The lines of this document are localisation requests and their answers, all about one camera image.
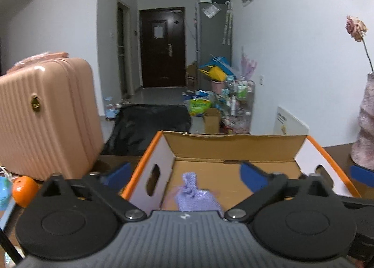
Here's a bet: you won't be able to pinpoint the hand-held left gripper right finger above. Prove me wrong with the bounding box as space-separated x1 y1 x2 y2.
223 161 336 223

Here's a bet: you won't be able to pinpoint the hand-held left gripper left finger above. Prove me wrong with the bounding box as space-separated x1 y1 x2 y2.
39 162 147 222

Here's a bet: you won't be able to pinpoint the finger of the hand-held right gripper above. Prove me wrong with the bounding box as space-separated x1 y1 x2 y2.
350 164 374 181
336 194 374 208

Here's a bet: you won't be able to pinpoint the cardboard box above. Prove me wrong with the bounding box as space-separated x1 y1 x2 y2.
122 130 361 213

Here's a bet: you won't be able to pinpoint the purple sachet pouch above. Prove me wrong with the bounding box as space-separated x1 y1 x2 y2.
174 172 224 216

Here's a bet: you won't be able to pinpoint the pink textured vase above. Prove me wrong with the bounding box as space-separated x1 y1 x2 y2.
351 73 374 170

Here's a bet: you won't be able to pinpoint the black bag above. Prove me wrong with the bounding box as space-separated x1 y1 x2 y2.
102 104 192 156

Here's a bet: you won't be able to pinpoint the white board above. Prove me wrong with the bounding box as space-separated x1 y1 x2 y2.
275 106 309 135

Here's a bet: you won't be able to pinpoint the water bottle pack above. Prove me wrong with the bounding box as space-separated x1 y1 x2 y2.
104 97 120 119

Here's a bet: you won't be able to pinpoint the small open carton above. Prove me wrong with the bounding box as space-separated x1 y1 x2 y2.
204 109 222 133

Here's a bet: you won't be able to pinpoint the pink ribbed suitcase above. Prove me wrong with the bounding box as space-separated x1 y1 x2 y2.
0 52 104 181

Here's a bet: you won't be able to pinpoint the green packet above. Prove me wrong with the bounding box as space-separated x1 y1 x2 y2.
189 98 211 116

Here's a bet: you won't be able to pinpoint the orange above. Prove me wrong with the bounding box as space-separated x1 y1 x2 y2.
12 176 39 208

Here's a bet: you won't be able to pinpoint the pink bin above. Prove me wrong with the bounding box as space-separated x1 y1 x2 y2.
211 79 226 94

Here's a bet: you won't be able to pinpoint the yellow bag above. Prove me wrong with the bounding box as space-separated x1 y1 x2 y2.
199 65 227 81

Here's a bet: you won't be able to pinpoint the purple plastic decoration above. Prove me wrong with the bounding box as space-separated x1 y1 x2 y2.
240 47 258 80

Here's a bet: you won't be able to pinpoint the light blue tissue pack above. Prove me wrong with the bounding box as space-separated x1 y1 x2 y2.
0 176 16 230

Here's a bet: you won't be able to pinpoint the brown carton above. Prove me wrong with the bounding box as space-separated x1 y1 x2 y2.
186 62 198 87

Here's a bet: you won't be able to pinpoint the dark wooden door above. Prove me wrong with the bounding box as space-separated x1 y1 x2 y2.
139 7 186 88

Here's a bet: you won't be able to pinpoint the pink pouch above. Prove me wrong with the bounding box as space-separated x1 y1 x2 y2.
6 52 69 74

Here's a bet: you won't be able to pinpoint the grey refrigerator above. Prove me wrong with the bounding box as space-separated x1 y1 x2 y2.
195 1 233 65

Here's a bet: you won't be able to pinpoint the bunch of dried roses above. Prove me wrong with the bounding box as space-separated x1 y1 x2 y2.
346 0 374 73

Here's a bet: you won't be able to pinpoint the hanging folded umbrellas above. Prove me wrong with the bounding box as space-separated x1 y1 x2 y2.
222 2 233 46

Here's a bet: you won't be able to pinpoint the wire cart with bottles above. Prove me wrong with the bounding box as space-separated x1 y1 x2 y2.
220 79 255 134

